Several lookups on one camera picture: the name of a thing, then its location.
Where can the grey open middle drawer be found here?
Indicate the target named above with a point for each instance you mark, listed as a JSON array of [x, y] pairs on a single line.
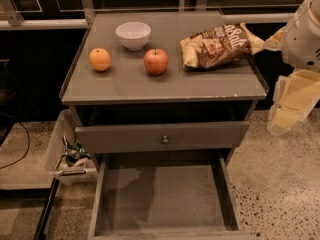
[[165, 200]]

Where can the red apple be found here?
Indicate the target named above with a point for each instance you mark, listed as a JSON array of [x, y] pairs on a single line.
[[156, 61]]

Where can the orange fruit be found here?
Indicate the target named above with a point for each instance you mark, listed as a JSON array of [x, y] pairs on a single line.
[[100, 59]]

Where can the white ceramic bowl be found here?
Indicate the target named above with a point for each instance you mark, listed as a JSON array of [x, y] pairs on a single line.
[[133, 35]]

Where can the grey drawer cabinet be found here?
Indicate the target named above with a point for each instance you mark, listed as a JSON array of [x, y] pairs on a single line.
[[121, 108]]

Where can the metal railing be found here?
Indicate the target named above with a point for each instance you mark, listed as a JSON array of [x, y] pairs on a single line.
[[62, 13]]

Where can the clear plastic bin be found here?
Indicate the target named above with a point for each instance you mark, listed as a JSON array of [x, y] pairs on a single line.
[[66, 160]]

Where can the grey top drawer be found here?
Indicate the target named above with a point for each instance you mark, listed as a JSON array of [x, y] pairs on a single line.
[[147, 137]]

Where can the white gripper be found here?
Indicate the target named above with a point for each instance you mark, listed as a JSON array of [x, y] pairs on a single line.
[[302, 41]]

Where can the brown chip bag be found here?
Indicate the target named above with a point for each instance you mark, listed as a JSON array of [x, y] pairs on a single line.
[[219, 46]]

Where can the brass drawer knob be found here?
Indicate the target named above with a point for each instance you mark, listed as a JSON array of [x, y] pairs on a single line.
[[165, 140]]

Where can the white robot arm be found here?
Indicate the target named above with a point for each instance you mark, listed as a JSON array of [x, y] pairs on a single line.
[[299, 43]]

